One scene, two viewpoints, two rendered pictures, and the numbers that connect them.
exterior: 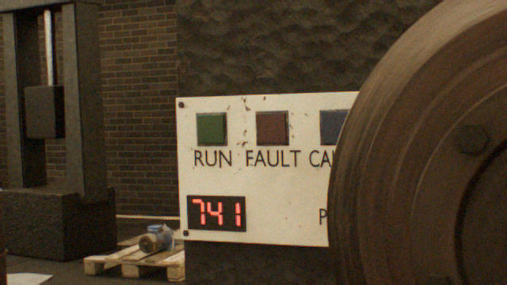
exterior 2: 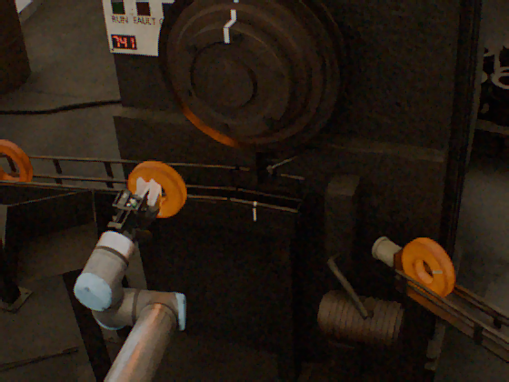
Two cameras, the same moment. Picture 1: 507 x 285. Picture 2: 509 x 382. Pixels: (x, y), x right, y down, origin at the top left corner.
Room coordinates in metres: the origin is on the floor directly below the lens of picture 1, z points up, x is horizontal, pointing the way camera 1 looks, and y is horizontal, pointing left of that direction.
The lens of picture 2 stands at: (-0.95, -0.30, 1.83)
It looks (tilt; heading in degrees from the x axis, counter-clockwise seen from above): 35 degrees down; 1
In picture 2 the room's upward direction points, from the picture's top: 4 degrees counter-clockwise
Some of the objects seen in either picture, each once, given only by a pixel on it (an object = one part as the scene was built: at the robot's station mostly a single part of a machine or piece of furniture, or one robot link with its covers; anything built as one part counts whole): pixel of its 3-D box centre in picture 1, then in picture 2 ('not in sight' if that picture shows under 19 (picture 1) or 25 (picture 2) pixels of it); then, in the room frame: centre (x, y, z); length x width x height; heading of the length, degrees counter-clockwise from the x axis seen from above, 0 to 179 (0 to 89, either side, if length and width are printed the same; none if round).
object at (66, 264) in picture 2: not in sight; (76, 310); (0.58, 0.29, 0.36); 0.26 x 0.20 x 0.72; 102
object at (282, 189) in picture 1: (276, 169); (146, 24); (0.85, -0.02, 1.15); 0.26 x 0.02 x 0.18; 67
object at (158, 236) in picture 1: (163, 237); not in sight; (5.28, 0.71, 0.25); 0.40 x 0.24 x 0.22; 157
